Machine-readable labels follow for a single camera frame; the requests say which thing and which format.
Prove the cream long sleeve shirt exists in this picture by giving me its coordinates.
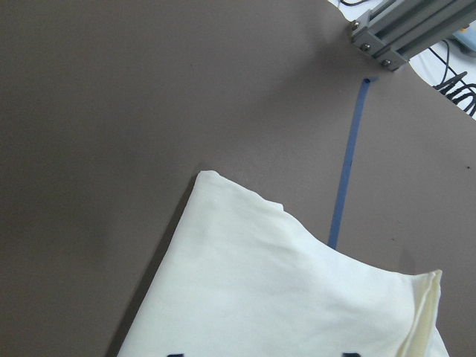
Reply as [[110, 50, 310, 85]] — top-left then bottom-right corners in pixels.
[[119, 170, 448, 356]]

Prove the aluminium frame post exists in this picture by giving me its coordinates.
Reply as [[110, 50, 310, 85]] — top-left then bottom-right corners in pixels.
[[350, 0, 475, 71]]

